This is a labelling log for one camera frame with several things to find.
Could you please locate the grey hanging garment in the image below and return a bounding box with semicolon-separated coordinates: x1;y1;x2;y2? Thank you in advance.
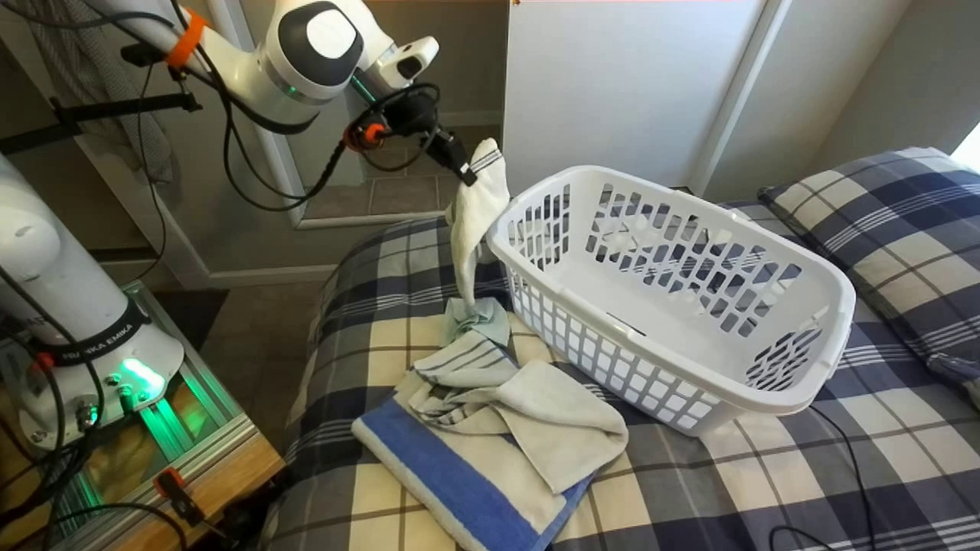
6;0;176;185

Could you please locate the clamp with orange handle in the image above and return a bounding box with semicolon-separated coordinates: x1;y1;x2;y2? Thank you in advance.
152;468;230;538

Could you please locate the black cable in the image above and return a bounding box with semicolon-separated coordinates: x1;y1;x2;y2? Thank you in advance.
769;406;878;551

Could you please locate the white door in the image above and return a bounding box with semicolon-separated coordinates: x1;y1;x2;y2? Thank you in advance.
503;0;768;197

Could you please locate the white plastic laundry basket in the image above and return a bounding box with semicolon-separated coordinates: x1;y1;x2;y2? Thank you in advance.
486;165;857;439

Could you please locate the pale green cloth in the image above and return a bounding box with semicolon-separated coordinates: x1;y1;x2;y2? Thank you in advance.
443;295;512;347

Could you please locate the white towel with blue stripe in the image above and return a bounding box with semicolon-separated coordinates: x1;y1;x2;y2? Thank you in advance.
351;393;596;551

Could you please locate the blue plaid pillow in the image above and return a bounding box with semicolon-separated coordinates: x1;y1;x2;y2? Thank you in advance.
758;147;980;408

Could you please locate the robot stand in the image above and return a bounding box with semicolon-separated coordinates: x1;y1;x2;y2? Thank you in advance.
0;279;286;551

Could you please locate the black metal bar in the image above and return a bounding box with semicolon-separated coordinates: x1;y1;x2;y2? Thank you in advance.
0;91;204;155

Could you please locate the blue plaid bed cover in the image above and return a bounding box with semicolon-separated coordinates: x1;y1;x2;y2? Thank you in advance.
259;201;980;551

